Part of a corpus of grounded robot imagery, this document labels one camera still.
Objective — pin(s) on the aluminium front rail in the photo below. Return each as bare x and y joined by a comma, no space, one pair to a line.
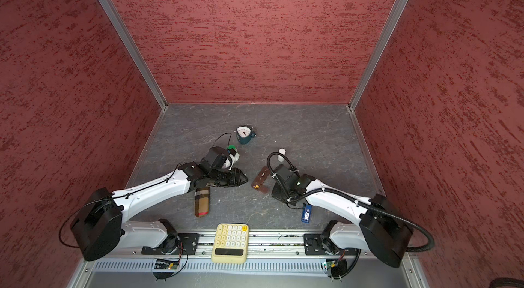
270,243

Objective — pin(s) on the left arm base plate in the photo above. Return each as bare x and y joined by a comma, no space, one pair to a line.
175,245

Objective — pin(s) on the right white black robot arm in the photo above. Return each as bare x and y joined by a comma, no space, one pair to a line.
372,224

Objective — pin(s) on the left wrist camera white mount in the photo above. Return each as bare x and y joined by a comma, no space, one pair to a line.
217,158

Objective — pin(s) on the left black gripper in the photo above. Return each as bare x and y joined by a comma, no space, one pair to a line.
235,179

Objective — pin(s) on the yellow calculator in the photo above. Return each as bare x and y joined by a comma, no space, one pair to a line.
230,243

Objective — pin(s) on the green cap white pill bottle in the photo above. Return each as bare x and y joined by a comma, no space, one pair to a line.
233,155

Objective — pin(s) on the teal kitchen scale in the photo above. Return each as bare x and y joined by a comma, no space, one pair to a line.
245,134

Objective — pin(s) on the white slotted cable duct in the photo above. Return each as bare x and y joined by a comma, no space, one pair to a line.
306,267

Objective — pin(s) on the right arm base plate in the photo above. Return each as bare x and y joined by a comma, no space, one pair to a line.
316,244

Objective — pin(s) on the plaid glasses case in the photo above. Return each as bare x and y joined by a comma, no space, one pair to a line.
202,202

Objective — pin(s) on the small white pill bottle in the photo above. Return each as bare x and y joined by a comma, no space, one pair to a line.
282,152

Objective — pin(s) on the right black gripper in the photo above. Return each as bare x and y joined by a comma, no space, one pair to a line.
275,194

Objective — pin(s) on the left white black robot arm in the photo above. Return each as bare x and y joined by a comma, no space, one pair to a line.
105,222

